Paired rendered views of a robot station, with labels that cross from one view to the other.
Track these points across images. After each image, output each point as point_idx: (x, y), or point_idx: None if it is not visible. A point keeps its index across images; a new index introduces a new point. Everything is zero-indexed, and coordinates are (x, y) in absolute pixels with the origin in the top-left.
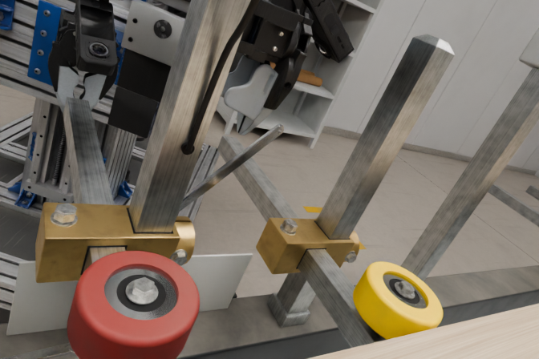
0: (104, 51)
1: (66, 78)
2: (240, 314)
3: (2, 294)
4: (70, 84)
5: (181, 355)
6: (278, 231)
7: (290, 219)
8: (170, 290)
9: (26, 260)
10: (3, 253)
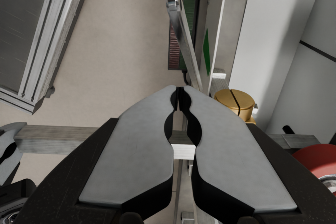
0: (17, 214)
1: (6, 170)
2: None
3: (62, 38)
4: (9, 162)
5: (236, 42)
6: None
7: None
8: (335, 174)
9: (33, 26)
10: (33, 41)
